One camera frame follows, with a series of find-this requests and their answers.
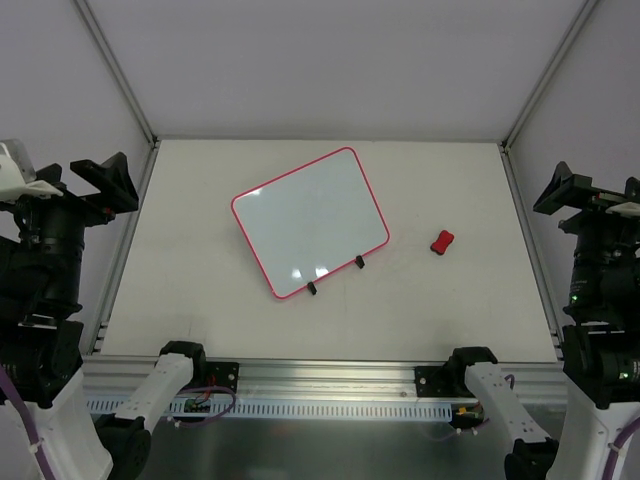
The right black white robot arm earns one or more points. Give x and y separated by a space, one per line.
600 348

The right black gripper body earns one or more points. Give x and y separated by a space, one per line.
590 209

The pink-framed small whiteboard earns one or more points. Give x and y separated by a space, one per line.
311 222

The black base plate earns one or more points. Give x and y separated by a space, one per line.
430 383
222 374

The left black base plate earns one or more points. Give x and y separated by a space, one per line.
222 374

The white slotted cable duct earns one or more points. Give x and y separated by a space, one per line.
248 408

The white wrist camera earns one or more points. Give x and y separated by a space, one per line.
615 203
18 176

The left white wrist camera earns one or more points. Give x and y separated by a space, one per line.
18 176

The red whiteboard eraser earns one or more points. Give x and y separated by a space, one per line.
442 243

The right aluminium frame post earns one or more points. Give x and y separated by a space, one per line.
560 54

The aluminium mounting rail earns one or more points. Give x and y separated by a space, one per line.
535 383

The left aluminium frame post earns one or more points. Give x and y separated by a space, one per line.
124 241

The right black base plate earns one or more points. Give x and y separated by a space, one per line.
430 383

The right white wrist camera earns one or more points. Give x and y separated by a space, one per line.
615 203

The aluminium frame post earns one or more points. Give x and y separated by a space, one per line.
124 241
560 54

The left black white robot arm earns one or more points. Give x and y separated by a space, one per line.
41 362

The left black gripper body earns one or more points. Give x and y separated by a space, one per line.
80 207

